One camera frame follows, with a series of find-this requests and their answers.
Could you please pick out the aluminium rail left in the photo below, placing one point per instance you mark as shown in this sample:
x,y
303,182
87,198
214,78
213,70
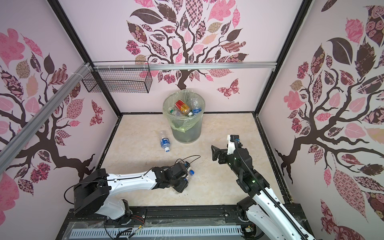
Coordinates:
x,y
12,149

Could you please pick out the aluminium rail back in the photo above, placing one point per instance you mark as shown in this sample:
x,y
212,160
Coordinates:
x,y
196,66

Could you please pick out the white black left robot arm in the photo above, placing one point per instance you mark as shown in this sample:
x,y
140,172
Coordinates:
x,y
96,193

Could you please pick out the aluminium rail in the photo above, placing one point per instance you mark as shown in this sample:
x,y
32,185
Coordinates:
x,y
12,149
196,66

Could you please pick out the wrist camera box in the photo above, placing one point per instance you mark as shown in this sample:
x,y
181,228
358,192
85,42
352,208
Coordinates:
x,y
187,165
232,141

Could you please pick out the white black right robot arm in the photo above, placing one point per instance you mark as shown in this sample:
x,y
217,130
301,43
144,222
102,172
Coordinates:
x,y
262,207

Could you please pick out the white slotted cable duct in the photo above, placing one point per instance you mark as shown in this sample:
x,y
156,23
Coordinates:
x,y
154,232

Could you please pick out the black base frame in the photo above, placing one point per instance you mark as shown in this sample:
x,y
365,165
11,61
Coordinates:
x,y
168,216

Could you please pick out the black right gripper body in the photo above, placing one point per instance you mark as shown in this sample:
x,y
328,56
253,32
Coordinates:
x,y
231,161

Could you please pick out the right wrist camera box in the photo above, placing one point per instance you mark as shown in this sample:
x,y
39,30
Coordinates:
x,y
232,141

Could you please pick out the green plastic bin liner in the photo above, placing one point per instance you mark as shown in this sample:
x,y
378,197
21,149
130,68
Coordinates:
x,y
184,123

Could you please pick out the grey mesh waste bin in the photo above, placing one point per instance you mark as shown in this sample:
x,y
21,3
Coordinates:
x,y
190,135

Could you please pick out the clear bottle blue label back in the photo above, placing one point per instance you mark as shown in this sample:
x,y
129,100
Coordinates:
x,y
165,142

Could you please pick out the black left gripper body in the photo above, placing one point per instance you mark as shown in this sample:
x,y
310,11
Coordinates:
x,y
174,182

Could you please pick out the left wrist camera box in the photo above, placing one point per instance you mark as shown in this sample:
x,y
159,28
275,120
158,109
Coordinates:
x,y
187,165

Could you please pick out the clear bottle blue label front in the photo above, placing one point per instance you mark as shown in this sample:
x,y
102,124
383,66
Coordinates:
x,y
189,176

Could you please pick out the black wire wall basket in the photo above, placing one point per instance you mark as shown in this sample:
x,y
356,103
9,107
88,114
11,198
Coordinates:
x,y
119,77

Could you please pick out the clear bottle blue label white cap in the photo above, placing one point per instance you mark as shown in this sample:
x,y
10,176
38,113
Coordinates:
x,y
195,105

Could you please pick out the red gold label bottle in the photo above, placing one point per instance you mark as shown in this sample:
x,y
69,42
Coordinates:
x,y
183,108

